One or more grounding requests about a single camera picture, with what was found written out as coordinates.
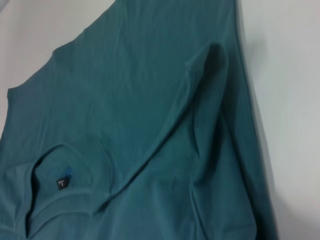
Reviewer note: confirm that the teal t-shirt with FREE print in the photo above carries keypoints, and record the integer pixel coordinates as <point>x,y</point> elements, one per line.
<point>150,125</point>

